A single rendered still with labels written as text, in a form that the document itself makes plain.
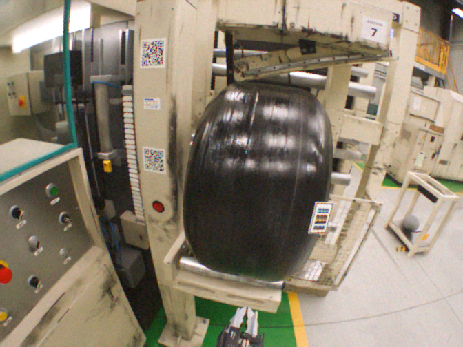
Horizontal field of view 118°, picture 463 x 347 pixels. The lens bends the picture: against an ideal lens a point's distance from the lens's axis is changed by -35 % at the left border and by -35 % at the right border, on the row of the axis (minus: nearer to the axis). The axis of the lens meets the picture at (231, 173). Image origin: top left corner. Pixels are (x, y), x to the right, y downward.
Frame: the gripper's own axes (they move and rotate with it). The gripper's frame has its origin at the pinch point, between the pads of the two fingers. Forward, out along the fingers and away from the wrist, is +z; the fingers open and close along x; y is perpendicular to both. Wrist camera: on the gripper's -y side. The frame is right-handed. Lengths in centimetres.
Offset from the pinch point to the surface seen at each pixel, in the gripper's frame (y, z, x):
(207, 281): -11.4, 17.2, 13.4
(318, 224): 23.6, 3.7, -9.5
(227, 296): -14.8, 16.0, 6.4
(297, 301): -90, 85, -42
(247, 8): 76, 41, 15
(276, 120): 40.0, 9.8, 1.1
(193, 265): -6.1, 17.8, 18.3
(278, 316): -92, 70, -27
